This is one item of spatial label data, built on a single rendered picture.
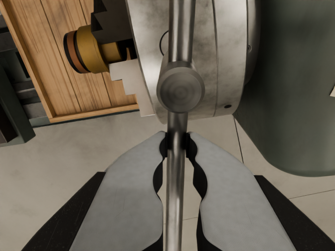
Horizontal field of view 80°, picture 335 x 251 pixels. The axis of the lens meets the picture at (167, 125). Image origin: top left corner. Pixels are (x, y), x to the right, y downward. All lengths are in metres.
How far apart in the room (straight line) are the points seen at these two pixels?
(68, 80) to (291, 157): 0.59
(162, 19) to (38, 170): 2.07
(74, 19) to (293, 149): 0.58
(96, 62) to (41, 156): 1.78
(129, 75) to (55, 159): 1.73
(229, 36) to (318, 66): 0.10
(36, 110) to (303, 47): 0.73
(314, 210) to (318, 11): 2.32
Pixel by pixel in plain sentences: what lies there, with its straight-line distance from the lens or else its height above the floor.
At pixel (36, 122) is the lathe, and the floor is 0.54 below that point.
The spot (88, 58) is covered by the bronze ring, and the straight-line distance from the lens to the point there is 0.39.
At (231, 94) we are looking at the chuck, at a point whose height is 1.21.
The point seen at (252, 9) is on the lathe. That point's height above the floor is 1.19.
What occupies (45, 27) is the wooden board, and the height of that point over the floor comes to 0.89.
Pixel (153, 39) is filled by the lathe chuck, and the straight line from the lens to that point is 0.24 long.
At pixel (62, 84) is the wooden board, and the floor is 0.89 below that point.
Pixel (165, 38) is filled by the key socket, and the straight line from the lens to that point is 0.24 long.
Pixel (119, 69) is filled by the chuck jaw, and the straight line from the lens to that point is 0.39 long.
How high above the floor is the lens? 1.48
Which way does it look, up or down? 66 degrees down
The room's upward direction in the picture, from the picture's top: 175 degrees counter-clockwise
